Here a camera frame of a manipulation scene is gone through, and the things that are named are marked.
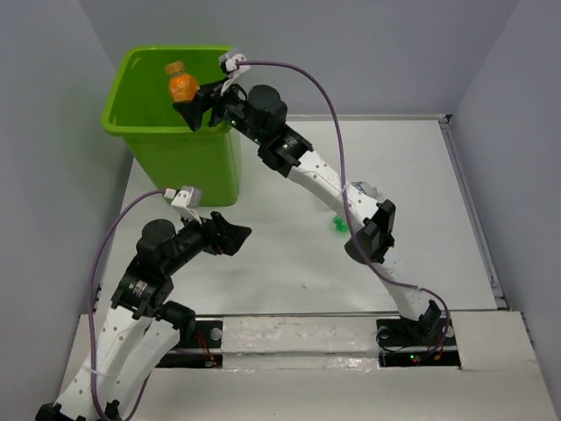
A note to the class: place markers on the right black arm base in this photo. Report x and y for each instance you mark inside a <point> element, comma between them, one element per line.
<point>427,342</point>

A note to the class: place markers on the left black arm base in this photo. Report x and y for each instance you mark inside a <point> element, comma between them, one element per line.
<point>202,350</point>

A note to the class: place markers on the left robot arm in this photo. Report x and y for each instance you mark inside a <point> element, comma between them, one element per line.
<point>142,325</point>

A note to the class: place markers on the small orange bottle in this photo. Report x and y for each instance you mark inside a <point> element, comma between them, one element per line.
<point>182,86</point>

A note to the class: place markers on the green plastic bottle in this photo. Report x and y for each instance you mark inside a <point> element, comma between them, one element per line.
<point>340,224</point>

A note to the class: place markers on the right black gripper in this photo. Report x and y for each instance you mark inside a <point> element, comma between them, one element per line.
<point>193,110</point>

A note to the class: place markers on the clear bottle green blue label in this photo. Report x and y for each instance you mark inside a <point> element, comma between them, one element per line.
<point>366,189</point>

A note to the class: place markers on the green plastic bin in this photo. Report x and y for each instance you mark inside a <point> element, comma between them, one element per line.
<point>139,110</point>

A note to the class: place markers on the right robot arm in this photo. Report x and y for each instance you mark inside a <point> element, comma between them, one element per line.
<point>370,221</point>

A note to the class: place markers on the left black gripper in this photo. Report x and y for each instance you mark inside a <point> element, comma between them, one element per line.
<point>230,237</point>

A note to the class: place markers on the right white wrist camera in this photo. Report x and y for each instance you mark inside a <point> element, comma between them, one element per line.
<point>229,63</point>

